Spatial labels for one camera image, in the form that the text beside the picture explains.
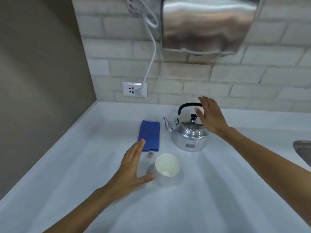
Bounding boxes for person's left hand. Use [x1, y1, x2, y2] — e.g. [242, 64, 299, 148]
[107, 139, 156, 201]

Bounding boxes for person's right hand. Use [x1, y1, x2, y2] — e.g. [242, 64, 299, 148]
[195, 96, 229, 138]

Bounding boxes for person's right forearm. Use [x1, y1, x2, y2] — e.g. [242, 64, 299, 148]
[222, 126, 311, 227]

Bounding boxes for person's left forearm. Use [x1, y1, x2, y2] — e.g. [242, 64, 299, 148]
[41, 185, 117, 233]

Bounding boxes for silver metal kettle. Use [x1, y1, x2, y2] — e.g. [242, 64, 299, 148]
[163, 102, 210, 152]

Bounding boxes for white paper cup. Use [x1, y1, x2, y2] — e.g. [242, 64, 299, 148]
[155, 153, 181, 188]

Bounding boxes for blue folded cloth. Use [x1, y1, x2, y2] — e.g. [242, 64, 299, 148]
[138, 120, 160, 152]

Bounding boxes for stainless steel hand dryer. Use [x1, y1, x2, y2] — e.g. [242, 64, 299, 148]
[161, 0, 261, 56]

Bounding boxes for white wall power outlet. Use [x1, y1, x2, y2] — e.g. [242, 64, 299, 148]
[122, 82, 148, 98]

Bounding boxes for white power cable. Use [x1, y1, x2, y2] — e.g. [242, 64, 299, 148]
[124, 0, 161, 86]

